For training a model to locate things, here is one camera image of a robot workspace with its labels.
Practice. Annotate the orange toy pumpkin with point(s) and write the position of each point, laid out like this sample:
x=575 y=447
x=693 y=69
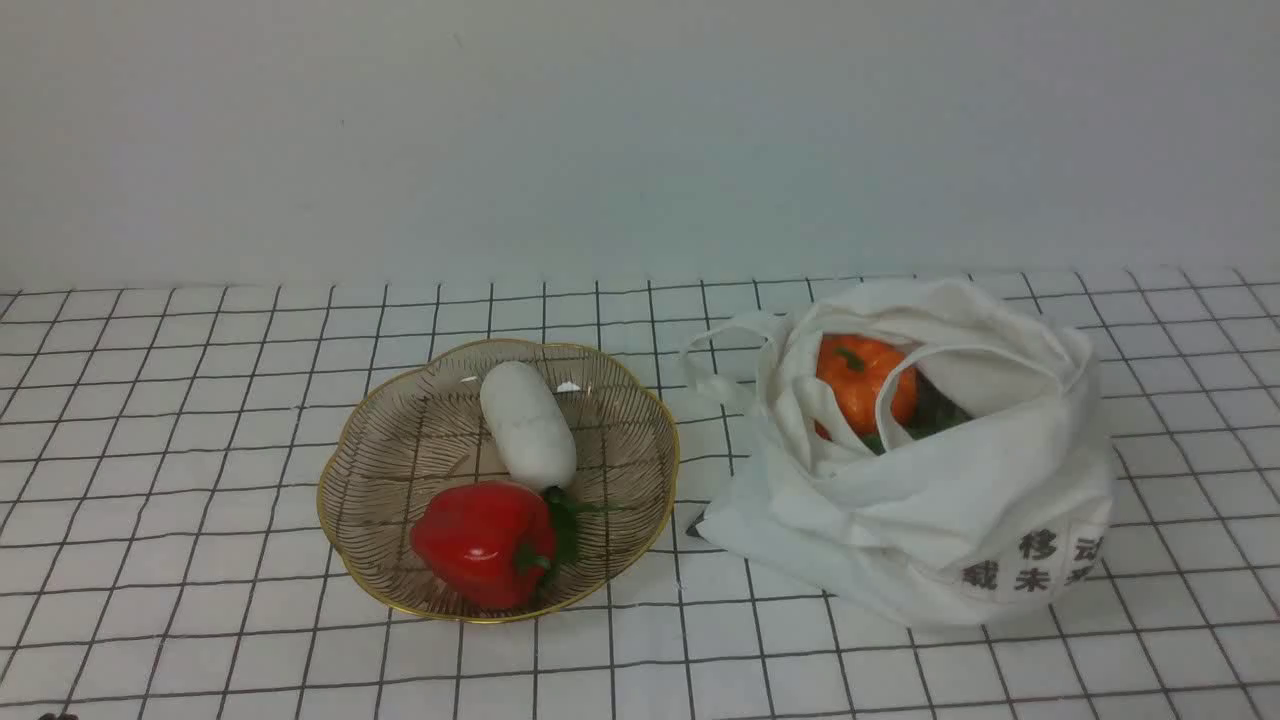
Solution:
x=855 y=367

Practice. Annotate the white cloth tote bag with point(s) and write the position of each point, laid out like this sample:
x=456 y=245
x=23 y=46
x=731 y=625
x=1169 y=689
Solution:
x=997 y=516

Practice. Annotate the white radish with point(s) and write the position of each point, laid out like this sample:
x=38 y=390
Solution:
x=528 y=428

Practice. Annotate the clear gold-rimmed glass bowl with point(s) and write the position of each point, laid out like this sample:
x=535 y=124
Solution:
x=422 y=432

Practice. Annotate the red bell pepper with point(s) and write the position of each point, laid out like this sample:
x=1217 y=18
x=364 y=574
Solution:
x=491 y=542

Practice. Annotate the dark green leafy vegetable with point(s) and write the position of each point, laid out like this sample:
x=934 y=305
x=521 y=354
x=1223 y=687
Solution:
x=932 y=411

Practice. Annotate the white grid tablecloth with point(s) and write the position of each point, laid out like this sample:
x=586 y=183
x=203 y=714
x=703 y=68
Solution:
x=162 y=557

